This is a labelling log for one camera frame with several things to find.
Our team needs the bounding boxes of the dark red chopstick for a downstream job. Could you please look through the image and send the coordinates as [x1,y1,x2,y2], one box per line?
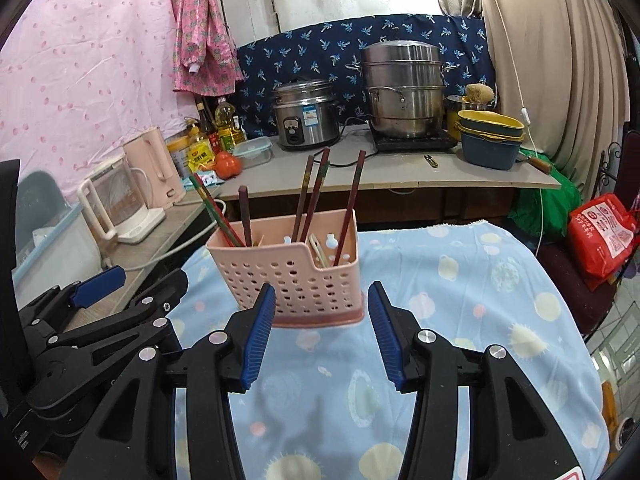
[333,150,367,266]

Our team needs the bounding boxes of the gold flower spoon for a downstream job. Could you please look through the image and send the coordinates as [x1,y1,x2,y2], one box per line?
[308,233,331,269]

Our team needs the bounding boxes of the brown chopstick gold band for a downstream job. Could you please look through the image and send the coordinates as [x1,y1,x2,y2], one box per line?
[291,155,314,242]

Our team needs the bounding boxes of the maroon chopstick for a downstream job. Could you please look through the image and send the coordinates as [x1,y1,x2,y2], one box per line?
[299,148,330,242]

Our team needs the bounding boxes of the blue patterned tablecloth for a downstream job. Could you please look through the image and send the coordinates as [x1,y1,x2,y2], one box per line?
[164,220,612,480]

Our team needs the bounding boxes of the pink perforated utensil holder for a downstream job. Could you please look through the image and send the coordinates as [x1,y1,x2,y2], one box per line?
[206,209,364,328]

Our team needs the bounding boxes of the glass electric kettle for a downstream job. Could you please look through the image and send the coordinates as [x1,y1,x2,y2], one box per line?
[77,155,166,245]

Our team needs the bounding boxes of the pink kettle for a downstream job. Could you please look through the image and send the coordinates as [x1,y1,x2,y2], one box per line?
[122,127,186,209]

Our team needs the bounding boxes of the red tomato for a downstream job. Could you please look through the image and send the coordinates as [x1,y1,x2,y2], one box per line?
[214,152,242,180]

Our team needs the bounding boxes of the green plastic bag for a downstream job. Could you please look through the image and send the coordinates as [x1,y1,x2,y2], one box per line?
[509,168,582,237]

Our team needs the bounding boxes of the clear food container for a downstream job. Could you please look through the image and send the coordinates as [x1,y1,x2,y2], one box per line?
[232,136,273,170]

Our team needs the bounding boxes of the blue yellow stacked bowls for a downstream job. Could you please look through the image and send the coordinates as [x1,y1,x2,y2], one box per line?
[458,110,525,171]

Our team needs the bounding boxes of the silver rice cooker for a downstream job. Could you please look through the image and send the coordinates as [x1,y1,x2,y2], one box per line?
[272,79,340,151]

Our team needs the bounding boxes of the cooking oil bottle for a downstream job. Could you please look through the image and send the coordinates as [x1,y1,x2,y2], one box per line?
[214,96,235,152]

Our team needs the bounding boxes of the pink floral sheet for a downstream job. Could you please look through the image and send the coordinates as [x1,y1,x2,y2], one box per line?
[1,0,195,200]

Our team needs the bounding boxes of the red plastic bag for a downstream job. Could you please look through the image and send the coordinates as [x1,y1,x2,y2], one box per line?
[567,193,639,292]

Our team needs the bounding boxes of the stainless steel steamer pot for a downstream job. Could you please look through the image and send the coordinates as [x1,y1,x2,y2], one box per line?
[360,40,450,139]

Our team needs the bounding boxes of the pink floral garment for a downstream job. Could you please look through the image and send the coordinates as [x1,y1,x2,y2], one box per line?
[170,0,243,98]

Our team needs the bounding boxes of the navy floral cloth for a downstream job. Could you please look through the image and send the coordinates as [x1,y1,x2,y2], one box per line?
[231,14,496,138]

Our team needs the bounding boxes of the beige curtain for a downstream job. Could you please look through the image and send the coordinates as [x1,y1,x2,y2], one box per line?
[438,0,631,191]

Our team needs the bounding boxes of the white power cable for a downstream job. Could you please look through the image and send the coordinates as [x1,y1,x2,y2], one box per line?
[479,0,547,256]

